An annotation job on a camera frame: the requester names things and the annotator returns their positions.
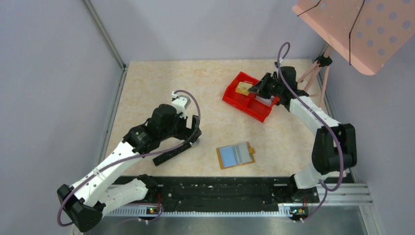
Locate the black microphone silver head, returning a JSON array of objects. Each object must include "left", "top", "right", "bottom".
[{"left": 153, "top": 139, "right": 200, "bottom": 166}]

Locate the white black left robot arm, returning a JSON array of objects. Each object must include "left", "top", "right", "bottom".
[{"left": 57, "top": 98, "right": 201, "bottom": 233}]

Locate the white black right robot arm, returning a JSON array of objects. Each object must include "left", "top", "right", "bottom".
[{"left": 248, "top": 66, "right": 357, "bottom": 201}]

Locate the grey slotted cable duct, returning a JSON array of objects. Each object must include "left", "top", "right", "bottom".
[{"left": 106, "top": 204, "right": 293, "bottom": 217}]

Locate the white card in bin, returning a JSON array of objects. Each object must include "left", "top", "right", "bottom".
[{"left": 255, "top": 96, "right": 275, "bottom": 106}]

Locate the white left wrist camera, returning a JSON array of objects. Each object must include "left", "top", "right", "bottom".
[{"left": 171, "top": 92, "right": 191, "bottom": 119}]

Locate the black cable on stand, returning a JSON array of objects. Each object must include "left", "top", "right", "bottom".
[{"left": 297, "top": 0, "right": 367, "bottom": 66}]

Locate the orange card in bin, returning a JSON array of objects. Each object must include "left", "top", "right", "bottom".
[{"left": 235, "top": 82, "right": 250, "bottom": 96}]

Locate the pink perforated music stand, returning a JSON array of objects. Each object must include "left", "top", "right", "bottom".
[{"left": 292, "top": 0, "right": 415, "bottom": 111}]

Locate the red two-compartment plastic bin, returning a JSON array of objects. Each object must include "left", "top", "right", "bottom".
[{"left": 222, "top": 71, "right": 278, "bottom": 122}]

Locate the yellow leather card holder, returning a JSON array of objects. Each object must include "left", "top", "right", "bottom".
[{"left": 216, "top": 142, "right": 255, "bottom": 169}]

